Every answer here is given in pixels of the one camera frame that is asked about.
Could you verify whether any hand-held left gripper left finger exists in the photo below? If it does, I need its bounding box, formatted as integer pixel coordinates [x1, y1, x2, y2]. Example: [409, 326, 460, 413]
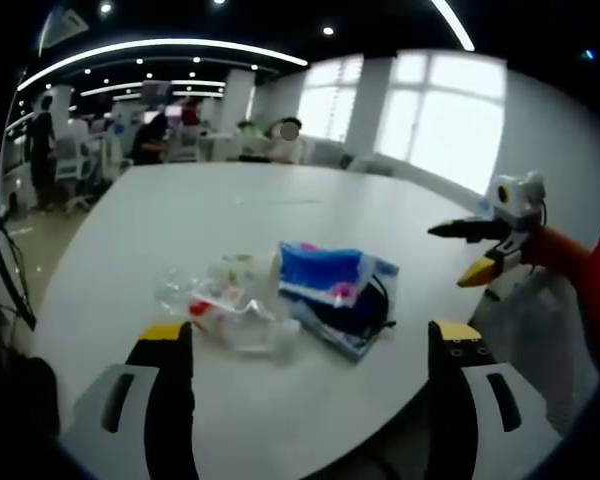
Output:
[63, 321, 200, 480]

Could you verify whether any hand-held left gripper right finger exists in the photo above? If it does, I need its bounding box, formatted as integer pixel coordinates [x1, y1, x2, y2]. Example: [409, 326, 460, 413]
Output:
[424, 319, 564, 480]

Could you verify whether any clear plastic red-label packaging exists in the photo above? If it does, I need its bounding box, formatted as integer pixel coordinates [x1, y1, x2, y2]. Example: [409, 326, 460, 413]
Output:
[153, 251, 302, 362]

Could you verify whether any black corded pouch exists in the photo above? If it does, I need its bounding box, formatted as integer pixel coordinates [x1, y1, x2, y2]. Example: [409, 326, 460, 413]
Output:
[329, 273, 398, 337]

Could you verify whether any blue patterned packet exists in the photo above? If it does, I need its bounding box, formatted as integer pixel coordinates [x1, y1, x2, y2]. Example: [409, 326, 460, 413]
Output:
[277, 240, 400, 307]

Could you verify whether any large window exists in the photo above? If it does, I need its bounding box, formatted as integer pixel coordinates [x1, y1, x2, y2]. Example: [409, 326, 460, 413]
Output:
[297, 49, 509, 196]

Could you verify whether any white table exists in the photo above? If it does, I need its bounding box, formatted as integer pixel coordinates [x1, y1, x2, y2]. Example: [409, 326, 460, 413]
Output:
[31, 161, 600, 480]

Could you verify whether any black chair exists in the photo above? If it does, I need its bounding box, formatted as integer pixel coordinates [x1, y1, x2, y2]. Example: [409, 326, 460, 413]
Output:
[0, 203, 38, 332]

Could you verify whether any white office chair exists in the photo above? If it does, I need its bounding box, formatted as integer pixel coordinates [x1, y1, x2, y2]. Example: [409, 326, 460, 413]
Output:
[53, 118, 110, 217]

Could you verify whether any curved ceiling light strip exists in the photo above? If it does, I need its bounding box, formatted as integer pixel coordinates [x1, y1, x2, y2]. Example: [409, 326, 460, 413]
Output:
[16, 37, 310, 93]

